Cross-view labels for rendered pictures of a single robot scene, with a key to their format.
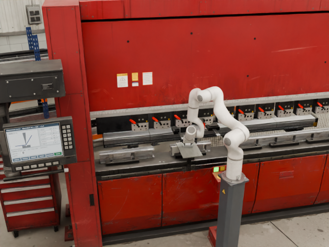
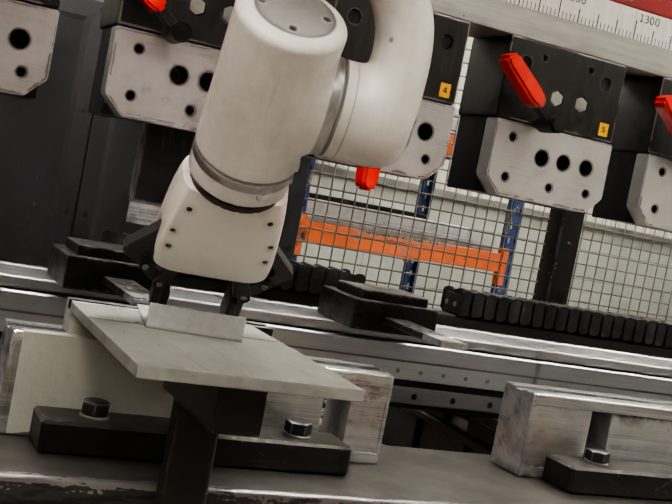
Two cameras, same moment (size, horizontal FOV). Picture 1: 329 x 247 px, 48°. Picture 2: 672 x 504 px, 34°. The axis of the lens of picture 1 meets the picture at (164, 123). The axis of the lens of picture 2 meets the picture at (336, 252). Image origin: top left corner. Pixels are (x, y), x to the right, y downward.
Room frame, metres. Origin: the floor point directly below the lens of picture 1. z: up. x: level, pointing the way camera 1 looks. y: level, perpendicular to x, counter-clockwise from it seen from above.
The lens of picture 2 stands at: (2.02, -0.12, 1.14)
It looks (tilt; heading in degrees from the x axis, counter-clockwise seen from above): 3 degrees down; 348
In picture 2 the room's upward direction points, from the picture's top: 11 degrees clockwise
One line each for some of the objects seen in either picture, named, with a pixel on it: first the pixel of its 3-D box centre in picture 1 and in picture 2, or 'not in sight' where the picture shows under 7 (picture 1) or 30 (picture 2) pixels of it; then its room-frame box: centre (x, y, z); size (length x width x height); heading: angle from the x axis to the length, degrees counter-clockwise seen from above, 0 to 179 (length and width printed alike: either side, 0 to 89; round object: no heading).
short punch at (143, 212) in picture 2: (185, 129); (185, 181); (3.09, -0.19, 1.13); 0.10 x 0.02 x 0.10; 102
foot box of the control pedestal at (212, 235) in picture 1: (221, 238); not in sight; (2.81, -0.56, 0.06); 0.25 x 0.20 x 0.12; 14
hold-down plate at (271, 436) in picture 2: (190, 154); (196, 442); (3.04, -0.24, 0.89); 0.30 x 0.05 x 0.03; 102
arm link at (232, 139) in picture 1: (233, 144); not in sight; (2.48, -0.53, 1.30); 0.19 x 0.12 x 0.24; 133
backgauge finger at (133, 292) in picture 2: (180, 132); (123, 276); (3.25, -0.16, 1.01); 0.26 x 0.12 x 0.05; 12
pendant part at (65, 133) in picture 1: (41, 142); not in sight; (2.31, 0.87, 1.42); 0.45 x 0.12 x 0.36; 107
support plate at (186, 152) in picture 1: (189, 149); (204, 347); (2.94, -0.22, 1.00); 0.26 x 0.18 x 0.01; 12
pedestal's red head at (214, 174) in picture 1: (224, 178); not in sight; (2.84, -0.55, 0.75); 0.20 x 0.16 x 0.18; 104
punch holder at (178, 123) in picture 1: (182, 116); (186, 41); (3.08, -0.17, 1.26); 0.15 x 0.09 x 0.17; 102
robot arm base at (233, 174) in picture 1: (234, 167); not in sight; (2.50, -0.55, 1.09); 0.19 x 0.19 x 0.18
